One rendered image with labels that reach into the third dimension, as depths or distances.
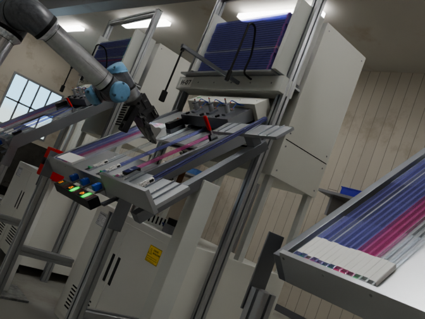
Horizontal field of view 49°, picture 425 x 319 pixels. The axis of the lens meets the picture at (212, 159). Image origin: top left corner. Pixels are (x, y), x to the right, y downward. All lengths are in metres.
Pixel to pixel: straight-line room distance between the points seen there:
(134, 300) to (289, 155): 0.87
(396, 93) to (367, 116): 0.43
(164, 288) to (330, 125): 1.18
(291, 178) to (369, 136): 4.01
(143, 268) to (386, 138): 4.46
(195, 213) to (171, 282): 0.21
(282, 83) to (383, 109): 4.25
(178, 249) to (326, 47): 1.20
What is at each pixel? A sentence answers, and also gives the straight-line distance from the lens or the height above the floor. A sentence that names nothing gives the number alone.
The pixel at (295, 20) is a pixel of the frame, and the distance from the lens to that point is 2.02.
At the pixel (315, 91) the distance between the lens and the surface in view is 2.13.
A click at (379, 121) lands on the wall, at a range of 6.06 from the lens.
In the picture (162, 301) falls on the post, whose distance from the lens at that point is 1.40.
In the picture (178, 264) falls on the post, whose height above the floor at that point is 0.58.
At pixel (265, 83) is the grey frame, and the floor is 1.34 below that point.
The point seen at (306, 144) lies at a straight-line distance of 2.11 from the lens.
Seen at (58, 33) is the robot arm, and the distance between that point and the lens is 1.65.
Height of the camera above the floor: 0.74
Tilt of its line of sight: 7 degrees up
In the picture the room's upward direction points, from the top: 22 degrees clockwise
